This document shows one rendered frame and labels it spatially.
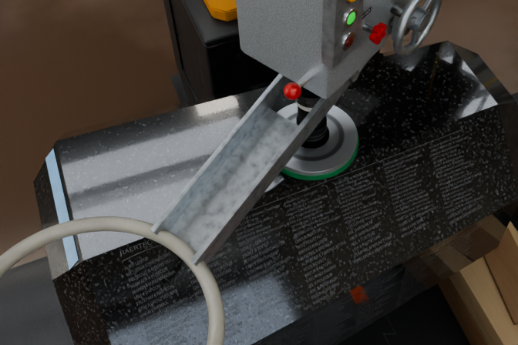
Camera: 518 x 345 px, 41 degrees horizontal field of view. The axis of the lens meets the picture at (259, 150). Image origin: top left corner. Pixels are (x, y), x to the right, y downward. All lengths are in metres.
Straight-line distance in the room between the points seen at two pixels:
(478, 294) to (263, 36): 1.16
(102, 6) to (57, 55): 0.36
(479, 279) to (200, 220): 1.04
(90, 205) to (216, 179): 0.31
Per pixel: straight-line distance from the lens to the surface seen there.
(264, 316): 1.59
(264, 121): 1.45
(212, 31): 2.05
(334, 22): 1.12
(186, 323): 1.55
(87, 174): 1.62
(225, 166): 1.42
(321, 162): 1.53
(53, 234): 1.43
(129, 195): 1.56
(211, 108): 1.69
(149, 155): 1.62
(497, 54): 3.13
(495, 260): 2.20
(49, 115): 2.97
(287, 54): 1.27
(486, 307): 2.13
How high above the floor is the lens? 2.11
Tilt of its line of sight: 52 degrees down
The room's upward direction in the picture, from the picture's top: 4 degrees counter-clockwise
